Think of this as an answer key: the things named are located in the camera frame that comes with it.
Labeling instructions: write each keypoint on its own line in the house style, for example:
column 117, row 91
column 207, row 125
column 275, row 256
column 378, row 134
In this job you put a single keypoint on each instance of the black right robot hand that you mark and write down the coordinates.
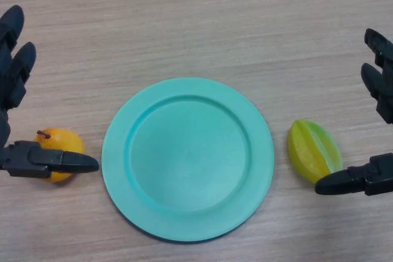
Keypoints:
column 380, row 176

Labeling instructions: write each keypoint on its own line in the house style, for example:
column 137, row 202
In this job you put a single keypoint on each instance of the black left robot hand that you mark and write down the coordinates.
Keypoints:
column 18, row 159

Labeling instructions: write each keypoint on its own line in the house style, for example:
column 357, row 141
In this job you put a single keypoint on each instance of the yellow pear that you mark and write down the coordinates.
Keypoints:
column 63, row 140

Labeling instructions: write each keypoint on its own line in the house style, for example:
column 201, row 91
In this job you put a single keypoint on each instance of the green round plate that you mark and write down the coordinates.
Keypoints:
column 187, row 159

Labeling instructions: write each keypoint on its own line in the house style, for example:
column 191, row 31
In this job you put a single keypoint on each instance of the yellow-green starfruit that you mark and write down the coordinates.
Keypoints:
column 311, row 151

